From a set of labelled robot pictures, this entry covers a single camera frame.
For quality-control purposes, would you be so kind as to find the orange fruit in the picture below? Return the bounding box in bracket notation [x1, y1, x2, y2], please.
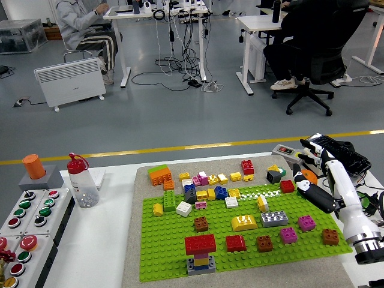
[299, 169, 318, 186]

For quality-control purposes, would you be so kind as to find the yellow curved brick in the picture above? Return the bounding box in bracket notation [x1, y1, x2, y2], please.
[230, 215, 259, 232]

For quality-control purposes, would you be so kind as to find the white computer case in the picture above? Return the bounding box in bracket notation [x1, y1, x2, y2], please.
[248, 34, 268, 82]

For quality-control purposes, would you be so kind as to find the large orange brick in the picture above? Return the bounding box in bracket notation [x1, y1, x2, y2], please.
[149, 167, 174, 187]

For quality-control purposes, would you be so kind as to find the black cable bundle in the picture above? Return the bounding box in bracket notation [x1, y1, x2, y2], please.
[131, 8, 211, 92]

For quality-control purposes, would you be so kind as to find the black floor device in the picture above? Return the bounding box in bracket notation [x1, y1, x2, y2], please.
[0, 64, 16, 79]

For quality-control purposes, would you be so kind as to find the white flat plate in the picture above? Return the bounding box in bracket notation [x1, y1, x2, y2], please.
[89, 169, 106, 193]

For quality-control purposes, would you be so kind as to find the red sloped brick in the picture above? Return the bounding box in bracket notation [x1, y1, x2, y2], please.
[224, 235, 247, 253]

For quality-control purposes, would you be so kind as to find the clear bottle red cap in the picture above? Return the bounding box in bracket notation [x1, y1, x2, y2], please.
[66, 152, 100, 209]

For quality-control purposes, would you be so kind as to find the yellow and white brick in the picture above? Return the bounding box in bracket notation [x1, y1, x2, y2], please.
[256, 196, 270, 213]

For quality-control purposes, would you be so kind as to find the metal chair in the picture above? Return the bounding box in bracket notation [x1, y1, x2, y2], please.
[61, 38, 104, 64]

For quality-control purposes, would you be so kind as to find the grey base brick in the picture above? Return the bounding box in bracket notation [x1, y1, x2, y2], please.
[186, 256, 217, 277]

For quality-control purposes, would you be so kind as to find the thin black cord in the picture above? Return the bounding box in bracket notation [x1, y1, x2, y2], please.
[322, 176, 384, 224]

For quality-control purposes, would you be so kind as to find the white power strip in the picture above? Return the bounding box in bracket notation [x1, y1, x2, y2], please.
[329, 73, 353, 88]

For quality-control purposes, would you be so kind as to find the grey emergency-stop button box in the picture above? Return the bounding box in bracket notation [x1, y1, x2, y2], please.
[0, 235, 23, 288]
[1, 233, 59, 288]

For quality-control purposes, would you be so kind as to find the wooden crate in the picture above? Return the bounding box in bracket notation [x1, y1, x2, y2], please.
[43, 25, 62, 41]

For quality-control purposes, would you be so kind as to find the white desk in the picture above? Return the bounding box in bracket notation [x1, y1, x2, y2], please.
[235, 14, 293, 97]
[352, 4, 384, 76]
[103, 0, 212, 89]

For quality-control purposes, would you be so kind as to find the floor socket box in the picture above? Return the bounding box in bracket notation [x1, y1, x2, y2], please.
[12, 96, 31, 108]

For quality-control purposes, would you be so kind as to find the black plug adapter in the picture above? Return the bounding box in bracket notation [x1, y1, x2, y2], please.
[364, 191, 382, 215]

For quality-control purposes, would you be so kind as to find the grey push-button box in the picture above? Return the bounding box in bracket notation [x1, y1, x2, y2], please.
[0, 188, 47, 238]
[23, 187, 76, 250]

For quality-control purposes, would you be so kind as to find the large red brick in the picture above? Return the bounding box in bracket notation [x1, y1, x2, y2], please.
[184, 233, 217, 256]

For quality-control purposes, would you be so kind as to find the orange cylinder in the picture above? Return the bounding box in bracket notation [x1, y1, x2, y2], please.
[22, 154, 46, 181]

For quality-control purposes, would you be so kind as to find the grey square block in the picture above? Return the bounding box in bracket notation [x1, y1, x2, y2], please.
[18, 164, 64, 191]

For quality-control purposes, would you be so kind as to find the clear storage box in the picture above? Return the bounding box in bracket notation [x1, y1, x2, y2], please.
[0, 18, 49, 55]

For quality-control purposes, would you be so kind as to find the long grey brick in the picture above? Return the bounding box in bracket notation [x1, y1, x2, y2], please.
[260, 211, 289, 228]

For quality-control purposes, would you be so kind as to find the black office chair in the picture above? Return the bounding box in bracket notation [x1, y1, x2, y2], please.
[271, 0, 371, 117]

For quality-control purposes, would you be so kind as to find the seated person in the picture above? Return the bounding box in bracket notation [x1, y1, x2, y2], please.
[55, 0, 124, 86]
[259, 0, 308, 91]

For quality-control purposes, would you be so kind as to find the dark grey square brick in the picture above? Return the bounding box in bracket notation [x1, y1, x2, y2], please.
[266, 170, 282, 185]

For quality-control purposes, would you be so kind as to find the black plastic tray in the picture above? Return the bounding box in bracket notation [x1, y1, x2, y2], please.
[301, 133, 372, 178]

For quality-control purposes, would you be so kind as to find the green baseplate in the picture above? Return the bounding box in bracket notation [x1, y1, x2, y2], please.
[139, 179, 354, 283]

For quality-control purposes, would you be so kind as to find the red square brick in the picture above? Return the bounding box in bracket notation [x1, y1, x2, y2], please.
[280, 179, 296, 194]

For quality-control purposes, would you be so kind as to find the lime flat brick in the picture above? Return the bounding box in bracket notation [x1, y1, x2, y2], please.
[148, 164, 169, 175]

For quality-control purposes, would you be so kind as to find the white panel heater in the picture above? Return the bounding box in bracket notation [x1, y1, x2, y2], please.
[34, 57, 107, 112]

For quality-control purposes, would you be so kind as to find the pink square brick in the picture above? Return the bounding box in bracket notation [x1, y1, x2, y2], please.
[280, 227, 298, 245]
[297, 215, 317, 233]

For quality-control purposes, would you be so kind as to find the tall red brick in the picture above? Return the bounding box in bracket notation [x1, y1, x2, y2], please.
[241, 160, 256, 176]

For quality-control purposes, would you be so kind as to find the grey two-button switch box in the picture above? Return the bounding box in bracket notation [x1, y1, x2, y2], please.
[271, 143, 304, 170]

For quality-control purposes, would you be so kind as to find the tall lime brick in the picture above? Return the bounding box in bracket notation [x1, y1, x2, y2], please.
[163, 190, 178, 212]

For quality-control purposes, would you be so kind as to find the brown square brick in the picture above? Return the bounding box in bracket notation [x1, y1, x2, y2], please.
[193, 216, 209, 233]
[322, 229, 340, 247]
[256, 235, 274, 253]

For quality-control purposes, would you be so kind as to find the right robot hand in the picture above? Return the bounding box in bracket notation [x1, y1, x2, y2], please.
[292, 139, 382, 244]

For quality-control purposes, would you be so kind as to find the blue square brick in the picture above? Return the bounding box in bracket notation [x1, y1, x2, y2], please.
[214, 185, 229, 201]

